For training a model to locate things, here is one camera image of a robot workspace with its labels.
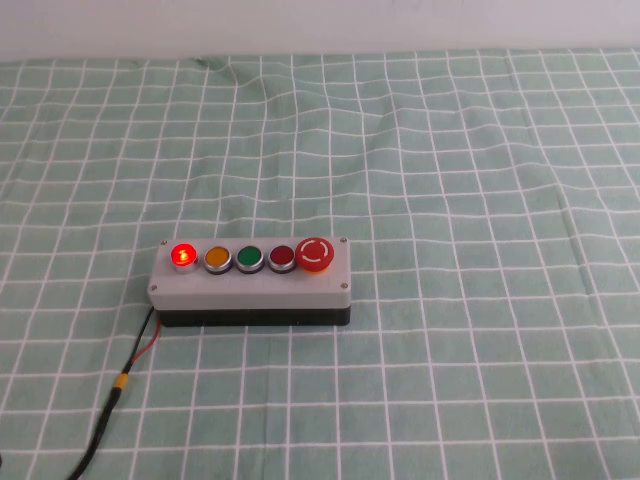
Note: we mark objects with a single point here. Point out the grey and black button box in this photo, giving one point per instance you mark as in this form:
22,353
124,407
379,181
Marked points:
250,295

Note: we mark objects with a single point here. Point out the green push button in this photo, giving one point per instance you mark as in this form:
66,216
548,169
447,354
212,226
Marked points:
250,256

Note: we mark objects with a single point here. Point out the red indicator light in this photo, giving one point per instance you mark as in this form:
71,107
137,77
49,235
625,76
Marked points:
183,255

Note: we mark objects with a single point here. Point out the yellow push button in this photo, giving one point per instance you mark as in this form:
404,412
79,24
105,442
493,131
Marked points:
217,257

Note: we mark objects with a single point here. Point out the green checked tablecloth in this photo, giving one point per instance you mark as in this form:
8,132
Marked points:
450,350

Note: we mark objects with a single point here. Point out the dark red push button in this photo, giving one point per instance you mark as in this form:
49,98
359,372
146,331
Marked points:
282,255

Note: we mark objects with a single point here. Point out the red emergency stop button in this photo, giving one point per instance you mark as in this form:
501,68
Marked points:
314,252

